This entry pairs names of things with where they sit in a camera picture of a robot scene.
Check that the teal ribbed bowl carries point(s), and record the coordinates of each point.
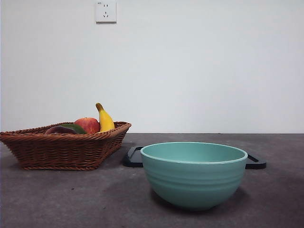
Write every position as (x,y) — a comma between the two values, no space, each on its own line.
(194,185)

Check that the dark purple plum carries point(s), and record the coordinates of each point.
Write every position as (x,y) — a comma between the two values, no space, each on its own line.
(59,130)

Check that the yellow banana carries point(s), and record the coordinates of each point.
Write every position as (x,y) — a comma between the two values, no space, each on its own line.
(105,121)

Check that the black rectangular tray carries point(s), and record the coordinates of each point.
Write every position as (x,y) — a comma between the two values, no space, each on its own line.
(133,159)

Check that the red apple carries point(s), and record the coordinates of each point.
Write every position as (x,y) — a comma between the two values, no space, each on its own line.
(90,124)

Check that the green mango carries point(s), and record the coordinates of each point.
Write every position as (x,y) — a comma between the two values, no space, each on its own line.
(78,128)

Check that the brown wicker basket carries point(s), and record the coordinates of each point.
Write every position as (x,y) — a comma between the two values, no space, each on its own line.
(59,152)

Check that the white wall socket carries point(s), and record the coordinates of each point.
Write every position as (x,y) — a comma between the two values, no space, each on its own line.
(106,12)

